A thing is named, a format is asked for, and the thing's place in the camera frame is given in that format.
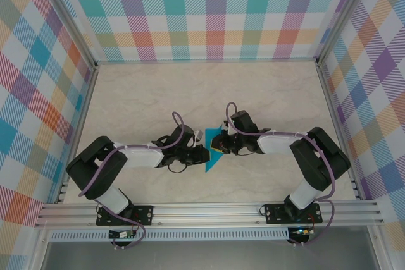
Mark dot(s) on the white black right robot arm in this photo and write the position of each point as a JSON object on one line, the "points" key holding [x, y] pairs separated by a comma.
{"points": [[275, 143]]}

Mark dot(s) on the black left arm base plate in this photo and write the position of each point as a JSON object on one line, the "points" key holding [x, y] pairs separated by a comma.
{"points": [[146, 214]]}

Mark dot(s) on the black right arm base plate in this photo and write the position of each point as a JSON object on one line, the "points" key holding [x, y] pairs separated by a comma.
{"points": [[272, 216]]}

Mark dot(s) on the long aluminium mounting rail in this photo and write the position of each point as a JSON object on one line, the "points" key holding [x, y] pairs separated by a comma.
{"points": [[205, 214]]}

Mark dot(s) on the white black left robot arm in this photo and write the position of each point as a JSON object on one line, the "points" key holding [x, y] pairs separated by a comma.
{"points": [[142, 157]]}

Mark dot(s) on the aluminium side frame rail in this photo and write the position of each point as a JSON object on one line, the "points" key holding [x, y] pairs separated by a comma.
{"points": [[341, 134], [77, 134]]}

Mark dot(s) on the blue paper sheet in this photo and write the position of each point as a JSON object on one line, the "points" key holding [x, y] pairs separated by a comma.
{"points": [[213, 161]]}

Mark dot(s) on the aluminium corner post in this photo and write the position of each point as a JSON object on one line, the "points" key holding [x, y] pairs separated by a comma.
{"points": [[343, 14], [75, 20]]}

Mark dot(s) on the aluminium back frame rail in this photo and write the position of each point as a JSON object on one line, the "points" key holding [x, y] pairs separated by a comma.
{"points": [[205, 61]]}

